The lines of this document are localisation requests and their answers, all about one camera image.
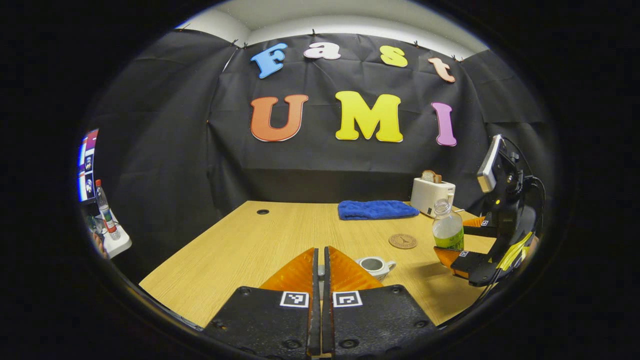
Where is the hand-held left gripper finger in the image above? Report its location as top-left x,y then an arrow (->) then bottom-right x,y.
322,246 -> 438,359
202,247 -> 322,359

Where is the green label water bottle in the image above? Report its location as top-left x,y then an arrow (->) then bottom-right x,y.
432,198 -> 465,252

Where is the white teacup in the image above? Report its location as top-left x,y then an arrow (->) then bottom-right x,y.
355,256 -> 397,282

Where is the round brown coaster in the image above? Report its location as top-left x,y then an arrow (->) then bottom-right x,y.
388,233 -> 418,250

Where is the red label bottle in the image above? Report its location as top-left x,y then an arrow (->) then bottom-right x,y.
95,179 -> 122,241

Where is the white toaster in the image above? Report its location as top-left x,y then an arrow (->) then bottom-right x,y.
410,177 -> 457,219

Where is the blue towel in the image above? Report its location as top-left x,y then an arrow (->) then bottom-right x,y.
337,200 -> 421,221

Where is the black backdrop cloth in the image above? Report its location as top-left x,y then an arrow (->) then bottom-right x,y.
82,29 -> 558,281

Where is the white side table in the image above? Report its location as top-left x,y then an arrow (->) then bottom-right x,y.
97,210 -> 133,259

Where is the computer monitor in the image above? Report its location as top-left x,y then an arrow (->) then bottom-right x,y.
77,128 -> 100,203

